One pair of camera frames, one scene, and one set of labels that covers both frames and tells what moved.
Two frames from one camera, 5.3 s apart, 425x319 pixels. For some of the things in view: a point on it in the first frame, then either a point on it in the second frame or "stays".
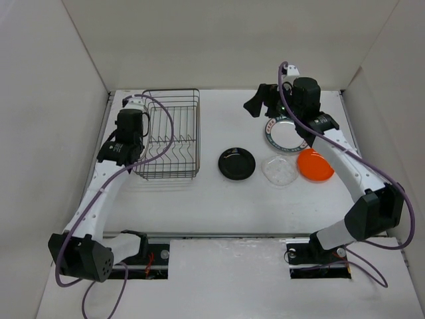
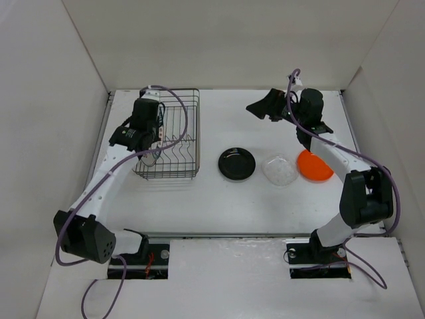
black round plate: (236, 163) stays
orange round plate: (313, 166) stays
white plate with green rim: (281, 133) to (151, 159)
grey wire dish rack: (172, 149) stays
